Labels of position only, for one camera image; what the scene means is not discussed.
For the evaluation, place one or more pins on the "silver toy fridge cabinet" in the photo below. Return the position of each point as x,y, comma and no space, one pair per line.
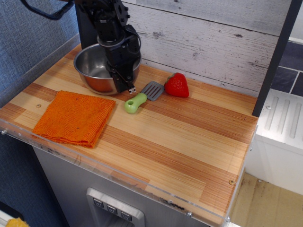
72,184

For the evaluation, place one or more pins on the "silver dispenser button panel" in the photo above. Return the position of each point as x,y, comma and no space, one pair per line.
110,212

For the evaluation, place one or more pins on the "dark grey right post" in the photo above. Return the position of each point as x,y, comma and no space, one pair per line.
277,55

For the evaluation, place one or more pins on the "green handled grey spatula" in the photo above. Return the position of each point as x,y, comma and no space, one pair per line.
152,91

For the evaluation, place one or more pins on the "stainless steel pot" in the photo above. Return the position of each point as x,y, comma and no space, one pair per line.
94,69

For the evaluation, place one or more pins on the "dark grey left post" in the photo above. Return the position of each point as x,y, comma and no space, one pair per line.
87,32

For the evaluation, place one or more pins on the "dark grey post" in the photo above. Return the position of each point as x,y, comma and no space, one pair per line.
87,32
277,55

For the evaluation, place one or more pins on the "white toy sink drainboard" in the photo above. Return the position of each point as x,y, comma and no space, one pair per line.
276,152

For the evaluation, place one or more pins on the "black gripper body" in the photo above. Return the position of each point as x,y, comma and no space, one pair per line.
122,50

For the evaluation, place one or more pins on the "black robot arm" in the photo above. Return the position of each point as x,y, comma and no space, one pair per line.
105,14

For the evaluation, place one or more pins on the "red toy strawberry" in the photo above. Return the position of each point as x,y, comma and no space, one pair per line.
176,85

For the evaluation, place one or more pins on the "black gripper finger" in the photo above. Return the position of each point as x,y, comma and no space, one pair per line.
129,86
118,82

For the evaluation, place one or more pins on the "yellow object bottom left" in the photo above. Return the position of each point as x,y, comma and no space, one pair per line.
16,222

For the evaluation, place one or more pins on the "clear acrylic edge guard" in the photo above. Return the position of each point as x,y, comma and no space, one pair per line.
191,167

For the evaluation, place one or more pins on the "orange folded cloth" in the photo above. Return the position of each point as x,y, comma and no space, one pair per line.
75,119

